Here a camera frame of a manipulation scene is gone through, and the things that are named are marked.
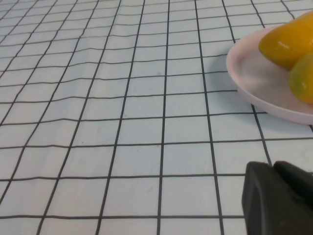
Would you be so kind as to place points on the white black-grid tablecloth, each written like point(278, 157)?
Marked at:
point(122, 122)

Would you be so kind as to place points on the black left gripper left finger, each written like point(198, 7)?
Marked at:
point(264, 208)

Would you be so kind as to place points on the yellow mango with orange end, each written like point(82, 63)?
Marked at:
point(303, 80)

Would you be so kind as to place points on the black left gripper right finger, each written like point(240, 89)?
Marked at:
point(298, 181)

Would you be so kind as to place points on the pink round plate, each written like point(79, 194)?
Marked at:
point(254, 80)

